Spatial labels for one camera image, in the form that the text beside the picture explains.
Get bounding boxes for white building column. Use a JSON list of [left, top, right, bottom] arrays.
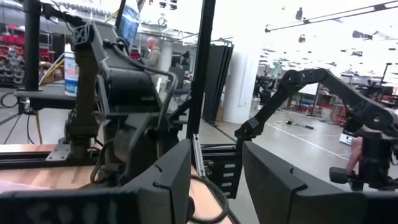
[[222, 40, 261, 124]]

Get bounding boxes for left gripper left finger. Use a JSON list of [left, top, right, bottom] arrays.
[[0, 139, 192, 224]]

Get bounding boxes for white wipes canister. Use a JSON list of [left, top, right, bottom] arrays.
[[63, 43, 80, 98]]

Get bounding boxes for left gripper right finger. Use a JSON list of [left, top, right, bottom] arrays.
[[242, 141, 398, 224]]

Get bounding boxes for storage shelf red bins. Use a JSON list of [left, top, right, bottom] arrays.
[[0, 24, 24, 85]]

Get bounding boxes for black cable loop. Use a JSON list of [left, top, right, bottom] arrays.
[[185, 174, 230, 224]]

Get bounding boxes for black aluminium table frame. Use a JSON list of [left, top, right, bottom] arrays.
[[0, 0, 243, 200]]

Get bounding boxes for black folding partition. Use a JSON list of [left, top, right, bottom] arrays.
[[201, 43, 234, 125]]

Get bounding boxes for blue screen monitor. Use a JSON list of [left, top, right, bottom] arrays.
[[114, 0, 141, 48]]

